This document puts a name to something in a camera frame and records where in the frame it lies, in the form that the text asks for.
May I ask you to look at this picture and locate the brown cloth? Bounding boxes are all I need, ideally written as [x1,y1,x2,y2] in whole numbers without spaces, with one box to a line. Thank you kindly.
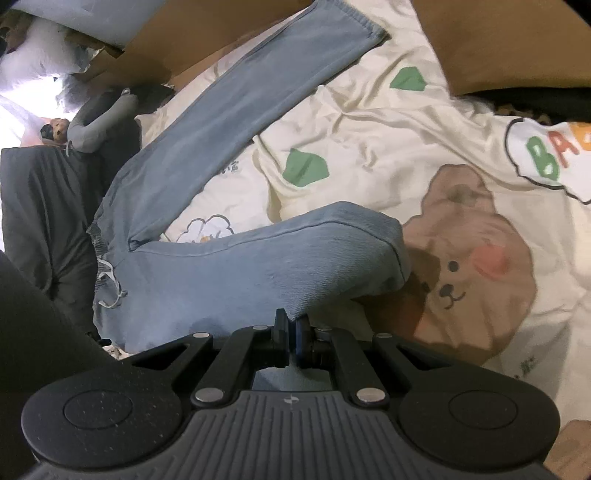
[411,0,591,99]

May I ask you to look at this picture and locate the white fluffy cloth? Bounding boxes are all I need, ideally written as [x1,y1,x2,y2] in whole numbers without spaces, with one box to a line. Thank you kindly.
[0,21,90,93]

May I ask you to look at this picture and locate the blue denim pants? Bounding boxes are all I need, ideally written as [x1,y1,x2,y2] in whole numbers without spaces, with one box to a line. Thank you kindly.
[88,0,413,393]

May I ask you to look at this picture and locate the black garment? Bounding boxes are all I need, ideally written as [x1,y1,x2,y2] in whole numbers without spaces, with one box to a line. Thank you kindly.
[462,85,591,127]

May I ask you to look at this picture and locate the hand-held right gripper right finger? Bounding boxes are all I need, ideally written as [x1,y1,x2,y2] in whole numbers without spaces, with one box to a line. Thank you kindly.
[293,315,455,408]

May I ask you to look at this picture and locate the small brown plush toy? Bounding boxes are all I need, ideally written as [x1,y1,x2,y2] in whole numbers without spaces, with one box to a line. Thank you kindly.
[41,117,71,145]

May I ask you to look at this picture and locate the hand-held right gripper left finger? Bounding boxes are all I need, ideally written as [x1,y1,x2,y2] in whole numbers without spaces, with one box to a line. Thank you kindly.
[122,308,293,408]

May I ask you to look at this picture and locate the dark grey padded jacket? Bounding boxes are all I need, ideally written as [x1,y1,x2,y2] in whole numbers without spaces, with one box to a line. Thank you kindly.
[0,85,176,337]

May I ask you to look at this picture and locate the cream bear print bed sheet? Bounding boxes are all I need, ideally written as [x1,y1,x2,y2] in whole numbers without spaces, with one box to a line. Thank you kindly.
[134,0,591,384]

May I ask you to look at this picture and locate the flattened brown cardboard box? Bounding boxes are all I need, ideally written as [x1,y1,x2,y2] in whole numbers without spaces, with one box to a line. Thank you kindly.
[65,0,319,93]

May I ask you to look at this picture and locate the dark cloth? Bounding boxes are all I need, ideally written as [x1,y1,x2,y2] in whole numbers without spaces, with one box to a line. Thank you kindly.
[0,251,127,480]

